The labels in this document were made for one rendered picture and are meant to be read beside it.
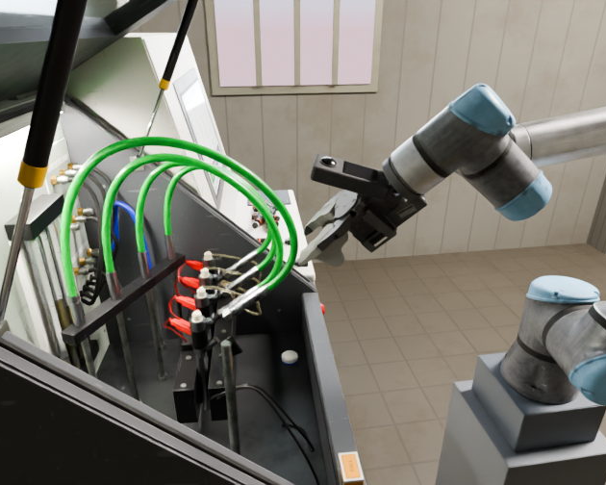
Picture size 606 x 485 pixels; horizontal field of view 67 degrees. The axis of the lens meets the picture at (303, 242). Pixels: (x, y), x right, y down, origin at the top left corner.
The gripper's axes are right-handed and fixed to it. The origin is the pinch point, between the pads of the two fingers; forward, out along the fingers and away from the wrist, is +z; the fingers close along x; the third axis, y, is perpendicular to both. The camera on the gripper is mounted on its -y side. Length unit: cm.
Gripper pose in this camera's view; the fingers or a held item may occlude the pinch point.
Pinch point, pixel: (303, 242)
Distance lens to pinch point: 75.7
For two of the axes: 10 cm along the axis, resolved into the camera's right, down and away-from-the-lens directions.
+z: -6.6, 5.4, 5.2
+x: 1.2, -6.1, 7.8
